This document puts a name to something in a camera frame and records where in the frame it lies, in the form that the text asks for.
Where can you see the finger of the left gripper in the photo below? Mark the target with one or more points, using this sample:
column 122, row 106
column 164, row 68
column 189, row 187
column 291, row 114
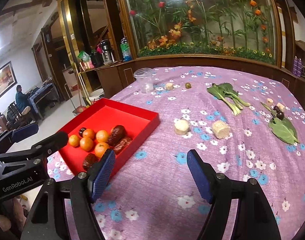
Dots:
column 46, row 147

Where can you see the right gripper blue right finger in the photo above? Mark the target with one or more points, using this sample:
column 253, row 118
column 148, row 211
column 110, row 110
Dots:
column 204, row 176

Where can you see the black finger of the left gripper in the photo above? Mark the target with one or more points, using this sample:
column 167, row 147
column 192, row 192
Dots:
column 8, row 138

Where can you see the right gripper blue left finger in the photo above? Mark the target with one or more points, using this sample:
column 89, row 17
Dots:
column 99, row 174

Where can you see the orange mandarin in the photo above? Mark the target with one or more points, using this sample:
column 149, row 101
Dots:
column 86, row 144
column 100, row 149
column 102, row 136
column 74, row 140

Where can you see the dark plum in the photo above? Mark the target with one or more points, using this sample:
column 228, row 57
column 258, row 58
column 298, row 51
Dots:
column 81, row 130

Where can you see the dark red jujube date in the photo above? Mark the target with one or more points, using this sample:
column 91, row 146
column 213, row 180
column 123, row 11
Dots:
column 117, row 133

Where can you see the square white banana chunk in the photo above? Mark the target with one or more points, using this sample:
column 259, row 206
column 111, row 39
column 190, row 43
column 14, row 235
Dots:
column 221, row 129

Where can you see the round white banana chunk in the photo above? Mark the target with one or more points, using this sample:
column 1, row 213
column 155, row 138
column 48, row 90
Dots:
column 181, row 127

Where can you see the round red jujube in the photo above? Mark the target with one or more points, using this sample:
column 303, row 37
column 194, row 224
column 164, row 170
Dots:
column 89, row 160

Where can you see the wooden chair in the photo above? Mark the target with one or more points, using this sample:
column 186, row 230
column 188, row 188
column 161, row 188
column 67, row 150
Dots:
column 15, row 119

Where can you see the seated person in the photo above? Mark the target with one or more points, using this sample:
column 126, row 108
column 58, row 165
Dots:
column 22, row 100

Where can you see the blue covered desk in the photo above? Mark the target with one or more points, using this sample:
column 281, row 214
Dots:
column 43, row 92

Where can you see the red broom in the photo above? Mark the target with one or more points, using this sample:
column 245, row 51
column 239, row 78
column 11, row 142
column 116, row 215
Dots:
column 73, row 87

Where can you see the framed landscape painting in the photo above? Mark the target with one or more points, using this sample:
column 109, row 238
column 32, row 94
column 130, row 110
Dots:
column 7, row 78

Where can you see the purple floral tablecloth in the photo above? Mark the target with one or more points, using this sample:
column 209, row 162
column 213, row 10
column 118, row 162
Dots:
column 154, row 196

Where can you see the white plastic bucket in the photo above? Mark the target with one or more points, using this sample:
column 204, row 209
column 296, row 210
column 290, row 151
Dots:
column 96, row 95

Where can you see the green bok choy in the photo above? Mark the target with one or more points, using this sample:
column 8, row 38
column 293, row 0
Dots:
column 226, row 93

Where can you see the green olive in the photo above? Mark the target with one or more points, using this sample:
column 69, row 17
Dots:
column 187, row 85

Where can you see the large green leaf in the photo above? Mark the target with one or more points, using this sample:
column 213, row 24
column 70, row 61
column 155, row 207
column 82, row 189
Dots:
column 282, row 129

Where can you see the small pale banana piece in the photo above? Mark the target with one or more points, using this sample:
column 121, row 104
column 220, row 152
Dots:
column 169, row 86

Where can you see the dark cherries on leaf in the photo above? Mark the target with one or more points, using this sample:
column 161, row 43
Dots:
column 279, row 112

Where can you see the clear plastic cup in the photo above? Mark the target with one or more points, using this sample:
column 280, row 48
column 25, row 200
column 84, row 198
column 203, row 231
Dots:
column 144, row 79

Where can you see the dark thermos flask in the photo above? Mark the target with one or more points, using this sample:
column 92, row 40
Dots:
column 107, row 54

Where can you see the green label water bottle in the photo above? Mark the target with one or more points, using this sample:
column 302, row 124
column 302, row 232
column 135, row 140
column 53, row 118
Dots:
column 125, row 49

